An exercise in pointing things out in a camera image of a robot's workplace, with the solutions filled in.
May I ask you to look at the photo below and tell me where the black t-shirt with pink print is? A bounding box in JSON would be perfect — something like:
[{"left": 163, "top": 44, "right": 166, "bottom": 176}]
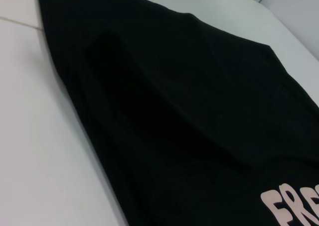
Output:
[{"left": 36, "top": 0, "right": 319, "bottom": 226}]

